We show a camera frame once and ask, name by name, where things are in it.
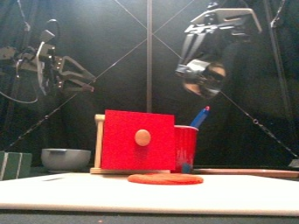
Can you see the round metal dough cutter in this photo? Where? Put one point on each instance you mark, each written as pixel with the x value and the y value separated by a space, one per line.
pixel 202 80

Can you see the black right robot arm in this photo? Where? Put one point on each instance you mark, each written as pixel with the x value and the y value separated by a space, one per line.
pixel 253 58

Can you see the light wooden drawer box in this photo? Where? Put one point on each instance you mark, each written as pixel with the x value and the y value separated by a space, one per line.
pixel 99 140

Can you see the light blue bowl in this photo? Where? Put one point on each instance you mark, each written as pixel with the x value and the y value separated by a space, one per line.
pixel 66 160

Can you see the wooden drawer with red front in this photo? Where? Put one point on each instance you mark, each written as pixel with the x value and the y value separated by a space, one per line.
pixel 129 151

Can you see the red dough disc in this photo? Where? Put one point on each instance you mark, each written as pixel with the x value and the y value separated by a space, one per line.
pixel 166 178

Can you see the blue pen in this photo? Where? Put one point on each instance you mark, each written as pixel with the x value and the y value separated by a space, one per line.
pixel 201 116

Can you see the red cup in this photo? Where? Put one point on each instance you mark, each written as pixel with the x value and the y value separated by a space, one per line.
pixel 186 145

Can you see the white cutting board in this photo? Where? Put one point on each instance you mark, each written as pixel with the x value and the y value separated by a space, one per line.
pixel 117 195

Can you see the grey metal frame pole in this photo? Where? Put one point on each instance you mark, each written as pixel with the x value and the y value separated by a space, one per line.
pixel 149 73

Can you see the grey metal frame bracket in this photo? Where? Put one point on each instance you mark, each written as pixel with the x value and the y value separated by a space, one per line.
pixel 294 163

